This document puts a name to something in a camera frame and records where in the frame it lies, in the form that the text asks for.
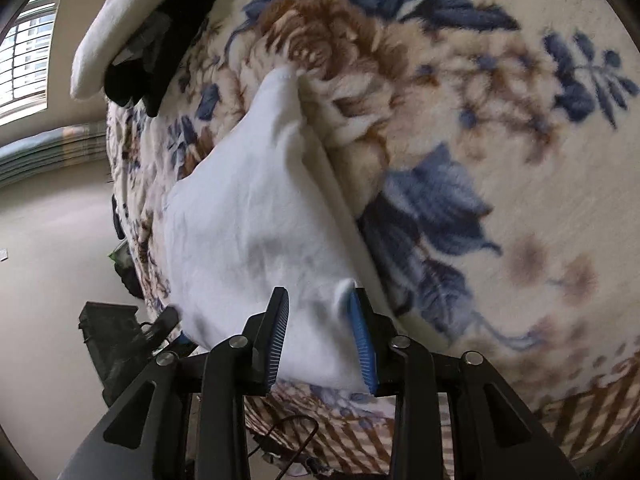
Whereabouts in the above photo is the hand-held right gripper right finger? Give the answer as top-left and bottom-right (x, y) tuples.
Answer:
(348, 286), (577, 480)

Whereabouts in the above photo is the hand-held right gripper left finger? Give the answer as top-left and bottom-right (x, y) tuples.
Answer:
(56, 286), (291, 480)

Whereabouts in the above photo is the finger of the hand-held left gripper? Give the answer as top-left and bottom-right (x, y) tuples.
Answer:
(141, 304), (197, 353)

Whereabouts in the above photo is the white t-shirt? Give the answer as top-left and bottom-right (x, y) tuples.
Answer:
(161, 66), (387, 395)

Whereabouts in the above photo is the dark object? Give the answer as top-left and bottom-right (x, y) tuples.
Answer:
(111, 194), (147, 300)

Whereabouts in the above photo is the green object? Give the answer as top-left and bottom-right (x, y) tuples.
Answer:
(108, 240), (131, 267)

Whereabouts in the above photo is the striped cloth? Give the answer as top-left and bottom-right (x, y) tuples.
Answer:
(0, 121), (109, 190)

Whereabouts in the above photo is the floral fleece blanket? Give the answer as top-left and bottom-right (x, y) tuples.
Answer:
(104, 0), (640, 480)

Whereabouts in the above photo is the grey knitted cloth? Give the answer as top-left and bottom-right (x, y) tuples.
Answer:
(112, 9), (174, 69)

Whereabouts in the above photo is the cream white garment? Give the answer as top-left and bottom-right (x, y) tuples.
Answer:
(69, 0), (202, 102)

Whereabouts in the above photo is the window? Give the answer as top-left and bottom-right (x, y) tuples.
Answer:
(0, 0), (72, 122)

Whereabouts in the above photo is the black garment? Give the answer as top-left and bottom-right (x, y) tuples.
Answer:
(103, 0), (252, 117)

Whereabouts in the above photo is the black cable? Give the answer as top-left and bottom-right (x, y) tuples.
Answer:
(246, 414), (321, 480)

